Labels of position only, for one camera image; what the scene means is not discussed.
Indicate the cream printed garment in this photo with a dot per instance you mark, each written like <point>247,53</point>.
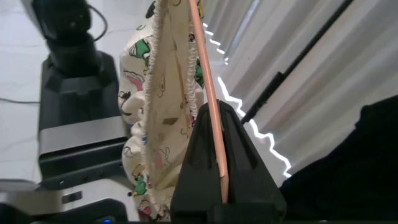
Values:
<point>164,109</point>

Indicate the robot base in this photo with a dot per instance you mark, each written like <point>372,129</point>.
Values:
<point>81,133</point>

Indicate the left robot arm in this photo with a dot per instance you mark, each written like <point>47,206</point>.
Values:
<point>68,37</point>

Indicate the black clothes rack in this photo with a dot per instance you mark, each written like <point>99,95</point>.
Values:
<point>280,77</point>

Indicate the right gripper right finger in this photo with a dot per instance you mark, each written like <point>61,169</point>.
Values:
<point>252,186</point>

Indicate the black garment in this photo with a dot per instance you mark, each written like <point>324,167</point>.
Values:
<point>342,171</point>

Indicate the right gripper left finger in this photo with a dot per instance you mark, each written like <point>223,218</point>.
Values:
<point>196,186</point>

